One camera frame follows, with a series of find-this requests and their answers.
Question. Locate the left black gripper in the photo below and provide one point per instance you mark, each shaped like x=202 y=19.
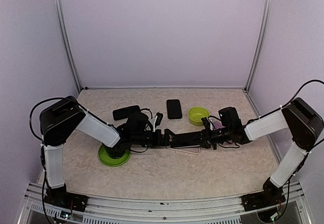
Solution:
x=159 y=142

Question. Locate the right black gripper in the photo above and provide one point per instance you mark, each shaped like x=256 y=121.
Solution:
x=206 y=140

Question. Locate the pink phone case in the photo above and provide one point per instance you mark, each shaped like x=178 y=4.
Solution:
x=191 y=151

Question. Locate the black phone case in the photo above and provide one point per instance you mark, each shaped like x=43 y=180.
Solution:
x=125 y=112
x=174 y=109

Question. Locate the purple phone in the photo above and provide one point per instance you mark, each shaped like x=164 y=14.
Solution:
x=217 y=124

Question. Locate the black phone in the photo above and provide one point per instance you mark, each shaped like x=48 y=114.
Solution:
x=184 y=145

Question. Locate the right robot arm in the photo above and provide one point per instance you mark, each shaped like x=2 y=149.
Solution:
x=303 y=122

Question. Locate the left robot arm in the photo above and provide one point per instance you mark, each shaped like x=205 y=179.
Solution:
x=60 y=120

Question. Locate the green bowl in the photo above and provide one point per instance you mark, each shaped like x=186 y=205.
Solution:
x=195 y=114

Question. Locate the dark green mug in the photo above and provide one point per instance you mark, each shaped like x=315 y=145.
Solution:
x=113 y=153

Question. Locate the green plate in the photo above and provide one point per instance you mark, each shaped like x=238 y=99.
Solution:
x=107 y=161

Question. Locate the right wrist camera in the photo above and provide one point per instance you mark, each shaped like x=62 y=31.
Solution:
x=208 y=124

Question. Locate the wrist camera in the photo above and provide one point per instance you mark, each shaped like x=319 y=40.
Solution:
x=156 y=121
x=208 y=124

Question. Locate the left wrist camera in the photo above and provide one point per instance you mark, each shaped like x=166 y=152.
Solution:
x=156 y=121

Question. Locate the aluminium front rail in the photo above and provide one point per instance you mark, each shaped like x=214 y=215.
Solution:
x=228 y=209

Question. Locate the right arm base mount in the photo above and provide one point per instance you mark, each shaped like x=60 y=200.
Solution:
x=269 y=196

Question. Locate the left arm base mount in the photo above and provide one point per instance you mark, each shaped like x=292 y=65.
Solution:
x=60 y=197

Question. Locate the right aluminium frame post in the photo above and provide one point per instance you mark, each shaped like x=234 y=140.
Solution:
x=259 y=44

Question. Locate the aluminium frame post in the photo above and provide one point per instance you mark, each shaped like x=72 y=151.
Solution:
x=259 y=44
x=66 y=44

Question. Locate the left aluminium frame post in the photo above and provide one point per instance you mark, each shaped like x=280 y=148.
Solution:
x=66 y=44

